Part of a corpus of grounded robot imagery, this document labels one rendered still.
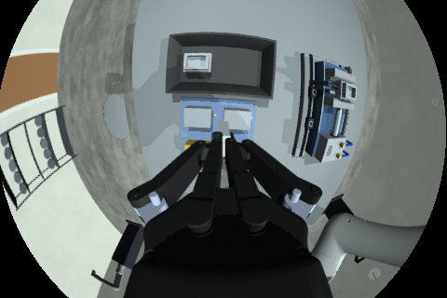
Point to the yellow rectangular block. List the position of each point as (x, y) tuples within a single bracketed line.
[(189, 143)]

